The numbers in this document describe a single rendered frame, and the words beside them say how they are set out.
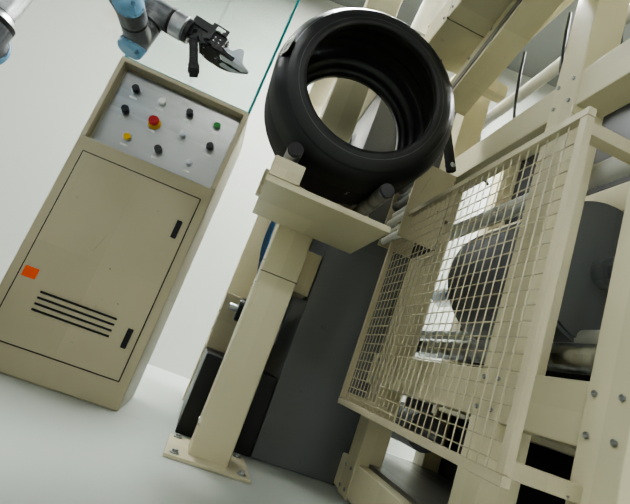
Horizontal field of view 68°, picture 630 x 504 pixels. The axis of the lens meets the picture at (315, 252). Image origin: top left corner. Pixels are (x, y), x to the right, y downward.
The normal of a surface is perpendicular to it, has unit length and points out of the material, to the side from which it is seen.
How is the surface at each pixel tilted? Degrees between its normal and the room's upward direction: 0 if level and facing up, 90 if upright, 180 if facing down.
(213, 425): 90
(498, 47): 162
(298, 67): 92
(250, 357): 90
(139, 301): 90
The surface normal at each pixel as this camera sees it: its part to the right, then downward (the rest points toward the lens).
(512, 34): -0.25, 0.82
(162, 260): 0.23, -0.17
